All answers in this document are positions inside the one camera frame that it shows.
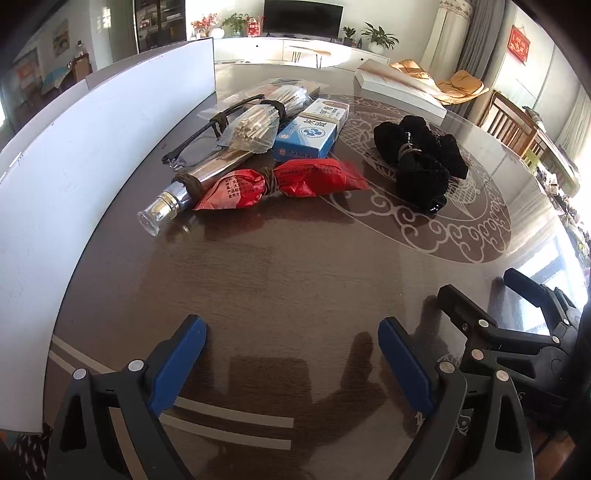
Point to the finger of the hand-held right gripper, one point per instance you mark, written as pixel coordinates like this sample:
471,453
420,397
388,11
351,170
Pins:
531,288
461,309

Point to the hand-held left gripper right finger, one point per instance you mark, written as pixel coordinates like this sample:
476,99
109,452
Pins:
406,364

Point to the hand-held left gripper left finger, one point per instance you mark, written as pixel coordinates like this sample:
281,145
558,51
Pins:
180,360

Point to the bag of cotton swabs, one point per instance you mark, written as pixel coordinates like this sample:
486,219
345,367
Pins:
258,122

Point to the cluttered side shelf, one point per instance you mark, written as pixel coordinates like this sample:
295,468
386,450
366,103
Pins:
561,184

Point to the black cloth bundle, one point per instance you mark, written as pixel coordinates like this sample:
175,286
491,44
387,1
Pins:
420,175

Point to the silver pump bottle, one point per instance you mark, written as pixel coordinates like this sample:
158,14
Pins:
168,203

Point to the wooden chair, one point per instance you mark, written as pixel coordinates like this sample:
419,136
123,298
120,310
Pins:
508,122

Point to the white partition board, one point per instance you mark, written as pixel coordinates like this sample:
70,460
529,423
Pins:
92,194
41,120

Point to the red snack packet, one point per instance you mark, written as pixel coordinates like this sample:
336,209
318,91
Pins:
314,177

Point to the orange lounge chair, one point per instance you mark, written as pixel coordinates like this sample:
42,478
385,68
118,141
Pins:
461,83

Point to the white flat box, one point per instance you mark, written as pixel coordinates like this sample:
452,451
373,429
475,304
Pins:
397,85

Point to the blue and white medicine box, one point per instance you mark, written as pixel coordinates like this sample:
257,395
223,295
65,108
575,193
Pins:
302,136

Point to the white and orange small box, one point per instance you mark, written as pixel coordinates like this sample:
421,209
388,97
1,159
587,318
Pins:
328,110

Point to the black-framed rimless glasses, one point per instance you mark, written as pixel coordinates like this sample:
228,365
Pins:
217,122

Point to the grey curtain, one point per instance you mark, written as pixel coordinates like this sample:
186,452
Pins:
482,37

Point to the white curtain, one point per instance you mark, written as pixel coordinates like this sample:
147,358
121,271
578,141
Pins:
448,32

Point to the large plant in white pot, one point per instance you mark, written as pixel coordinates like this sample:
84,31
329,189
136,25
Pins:
379,37

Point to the pink packet in plastic bag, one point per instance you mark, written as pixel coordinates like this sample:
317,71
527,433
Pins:
277,85

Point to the small potted plant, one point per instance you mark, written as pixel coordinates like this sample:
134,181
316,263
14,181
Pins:
348,34

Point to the wooden coffee table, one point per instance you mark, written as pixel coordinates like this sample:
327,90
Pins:
314,50

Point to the table with blue cloth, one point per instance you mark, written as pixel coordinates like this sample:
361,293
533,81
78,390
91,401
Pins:
55,81

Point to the white television cabinet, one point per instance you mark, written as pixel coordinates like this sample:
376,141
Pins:
258,48

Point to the red window sign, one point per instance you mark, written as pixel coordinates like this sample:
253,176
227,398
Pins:
25,72

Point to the black television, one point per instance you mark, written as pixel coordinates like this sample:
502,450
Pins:
302,17

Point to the dark glass cabinet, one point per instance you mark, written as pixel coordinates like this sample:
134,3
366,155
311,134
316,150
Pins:
159,25

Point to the red flowers in white vase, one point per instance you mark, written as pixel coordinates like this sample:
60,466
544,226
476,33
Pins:
207,25

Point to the red ornament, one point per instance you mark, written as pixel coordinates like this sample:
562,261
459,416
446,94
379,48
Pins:
253,26

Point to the green potted plant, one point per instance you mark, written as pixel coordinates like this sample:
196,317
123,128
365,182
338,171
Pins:
235,23

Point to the red wall hanging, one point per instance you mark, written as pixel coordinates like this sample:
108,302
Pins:
519,45

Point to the wall painting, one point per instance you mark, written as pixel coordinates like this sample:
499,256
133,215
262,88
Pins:
60,38

